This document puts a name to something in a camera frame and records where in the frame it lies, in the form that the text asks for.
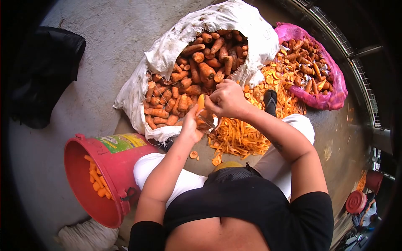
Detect person's right hand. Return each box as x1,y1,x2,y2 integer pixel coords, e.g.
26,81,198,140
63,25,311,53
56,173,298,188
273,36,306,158
204,79,252,120

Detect person's left hand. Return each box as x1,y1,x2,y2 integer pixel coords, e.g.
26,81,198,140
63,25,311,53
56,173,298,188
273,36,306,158
180,104,210,145

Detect person's right thumb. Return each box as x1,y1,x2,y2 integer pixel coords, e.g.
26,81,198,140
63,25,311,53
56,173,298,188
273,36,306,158
204,102,220,117

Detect person's right fingers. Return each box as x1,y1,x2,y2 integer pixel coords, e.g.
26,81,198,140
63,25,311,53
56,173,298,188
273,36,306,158
211,80,233,104

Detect person's left thumb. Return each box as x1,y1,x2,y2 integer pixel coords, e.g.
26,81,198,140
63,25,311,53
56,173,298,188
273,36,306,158
188,105,200,126

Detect half peeled orange carrot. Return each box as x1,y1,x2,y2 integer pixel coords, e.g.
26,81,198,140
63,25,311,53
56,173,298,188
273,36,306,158
195,94,218,130

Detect metal peeler blade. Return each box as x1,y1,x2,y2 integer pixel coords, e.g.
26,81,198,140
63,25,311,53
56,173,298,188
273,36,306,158
198,113,218,130

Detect pile of unpeeled carrots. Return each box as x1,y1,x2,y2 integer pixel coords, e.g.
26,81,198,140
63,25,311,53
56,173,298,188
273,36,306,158
143,29,249,130

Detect pile of orange carrot peels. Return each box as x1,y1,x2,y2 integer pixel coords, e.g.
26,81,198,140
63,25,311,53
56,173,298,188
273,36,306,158
207,61,308,166

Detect yellow stool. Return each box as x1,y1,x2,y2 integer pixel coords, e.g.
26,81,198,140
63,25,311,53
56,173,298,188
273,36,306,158
213,161,244,172

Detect white woven sack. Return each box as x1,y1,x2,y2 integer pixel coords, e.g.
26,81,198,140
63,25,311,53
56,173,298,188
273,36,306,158
113,0,280,144

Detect heap of muddy carrot scraps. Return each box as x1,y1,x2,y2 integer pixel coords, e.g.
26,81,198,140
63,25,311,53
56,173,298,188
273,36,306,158
276,38,334,96

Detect red plastic bucket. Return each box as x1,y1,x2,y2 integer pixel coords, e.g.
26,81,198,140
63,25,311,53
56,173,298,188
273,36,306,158
64,133,160,229

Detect person's body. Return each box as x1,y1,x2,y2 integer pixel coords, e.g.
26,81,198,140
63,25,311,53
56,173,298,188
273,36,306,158
128,166,334,251

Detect pink mesh sack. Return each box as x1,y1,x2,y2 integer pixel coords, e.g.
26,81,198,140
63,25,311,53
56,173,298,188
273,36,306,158
274,22,348,111

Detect peeled carrots batch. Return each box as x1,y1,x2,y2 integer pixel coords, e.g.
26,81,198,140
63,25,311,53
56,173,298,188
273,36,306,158
84,154,113,200

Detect black plastic bag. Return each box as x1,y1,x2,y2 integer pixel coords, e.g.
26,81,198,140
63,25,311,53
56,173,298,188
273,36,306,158
9,26,86,130

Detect folded white sack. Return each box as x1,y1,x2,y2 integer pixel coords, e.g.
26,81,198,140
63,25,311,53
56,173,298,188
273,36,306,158
58,218,120,251

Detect round red plastic stool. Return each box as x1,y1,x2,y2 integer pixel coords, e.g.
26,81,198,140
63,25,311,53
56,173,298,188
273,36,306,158
345,190,368,215

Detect small red tub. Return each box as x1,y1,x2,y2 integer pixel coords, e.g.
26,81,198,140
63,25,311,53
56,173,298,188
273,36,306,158
365,170,384,194

